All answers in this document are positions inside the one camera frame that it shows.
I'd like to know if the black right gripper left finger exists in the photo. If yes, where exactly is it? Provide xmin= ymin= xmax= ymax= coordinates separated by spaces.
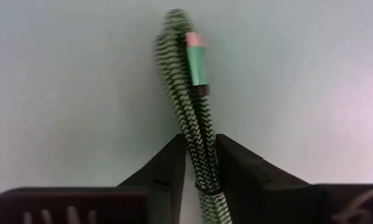
xmin=0 ymin=133 xmax=187 ymax=224

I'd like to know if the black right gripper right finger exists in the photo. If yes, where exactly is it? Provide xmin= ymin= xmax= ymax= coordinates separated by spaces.
xmin=215 ymin=133 xmax=373 ymax=224

